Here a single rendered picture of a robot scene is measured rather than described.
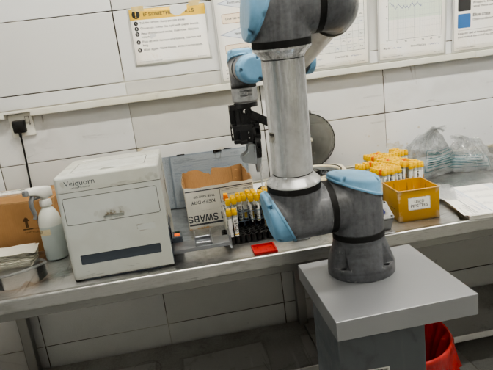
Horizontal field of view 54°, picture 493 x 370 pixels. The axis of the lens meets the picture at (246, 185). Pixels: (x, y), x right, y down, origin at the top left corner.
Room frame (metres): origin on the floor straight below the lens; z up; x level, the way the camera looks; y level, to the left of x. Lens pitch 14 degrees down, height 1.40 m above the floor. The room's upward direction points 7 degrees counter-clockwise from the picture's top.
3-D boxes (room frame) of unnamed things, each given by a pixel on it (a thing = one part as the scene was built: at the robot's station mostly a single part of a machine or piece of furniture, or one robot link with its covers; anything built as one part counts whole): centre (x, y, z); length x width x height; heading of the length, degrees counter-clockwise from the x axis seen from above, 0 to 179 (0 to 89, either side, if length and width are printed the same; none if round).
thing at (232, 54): (1.43, -0.03, 1.39); 0.09 x 0.08 x 0.11; 10
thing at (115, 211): (1.40, 0.37, 1.03); 0.31 x 0.27 x 0.30; 97
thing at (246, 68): (1.34, -0.06, 1.39); 0.11 x 0.11 x 0.08; 10
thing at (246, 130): (1.43, -0.02, 1.23); 0.09 x 0.08 x 0.12; 97
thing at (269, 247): (1.31, -0.03, 0.88); 0.07 x 0.07 x 0.01; 7
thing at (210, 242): (1.33, 0.17, 0.92); 0.21 x 0.07 x 0.05; 97
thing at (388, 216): (1.37, -0.37, 0.92); 0.13 x 0.07 x 0.08; 7
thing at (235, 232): (1.43, 0.01, 0.93); 0.17 x 0.09 x 0.11; 97
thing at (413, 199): (1.46, -0.51, 0.93); 0.13 x 0.13 x 0.10; 4
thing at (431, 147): (1.94, -0.76, 0.97); 0.26 x 0.17 x 0.19; 118
